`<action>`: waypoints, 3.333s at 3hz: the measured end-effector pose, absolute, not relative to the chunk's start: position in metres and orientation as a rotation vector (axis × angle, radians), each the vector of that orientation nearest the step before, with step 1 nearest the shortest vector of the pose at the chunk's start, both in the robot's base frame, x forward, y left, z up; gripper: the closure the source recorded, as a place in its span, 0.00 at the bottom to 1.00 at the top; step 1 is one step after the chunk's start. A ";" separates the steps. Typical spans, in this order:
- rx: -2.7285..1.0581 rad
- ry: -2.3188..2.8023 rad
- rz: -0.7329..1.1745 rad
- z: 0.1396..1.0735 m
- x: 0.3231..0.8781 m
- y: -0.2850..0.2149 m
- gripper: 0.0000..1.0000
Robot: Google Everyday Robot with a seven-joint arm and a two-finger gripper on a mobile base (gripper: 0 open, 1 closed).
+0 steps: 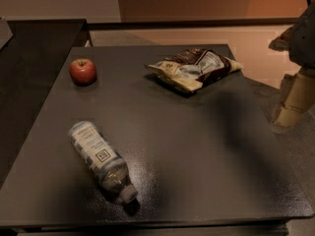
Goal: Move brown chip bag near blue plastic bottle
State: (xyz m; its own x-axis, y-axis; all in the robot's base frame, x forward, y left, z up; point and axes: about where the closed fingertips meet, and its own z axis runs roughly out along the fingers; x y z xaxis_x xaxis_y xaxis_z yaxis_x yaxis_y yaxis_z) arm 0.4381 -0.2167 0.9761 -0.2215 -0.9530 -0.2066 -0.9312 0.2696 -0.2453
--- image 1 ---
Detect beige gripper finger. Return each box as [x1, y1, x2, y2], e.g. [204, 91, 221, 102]
[269, 28, 292, 52]
[270, 67, 315, 134]

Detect brown chip bag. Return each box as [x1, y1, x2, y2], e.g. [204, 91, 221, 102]
[146, 48, 243, 94]

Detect blue plastic water bottle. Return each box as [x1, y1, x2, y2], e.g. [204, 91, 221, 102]
[68, 121, 138, 204]

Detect red apple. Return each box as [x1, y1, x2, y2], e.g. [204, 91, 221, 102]
[69, 58, 97, 86]

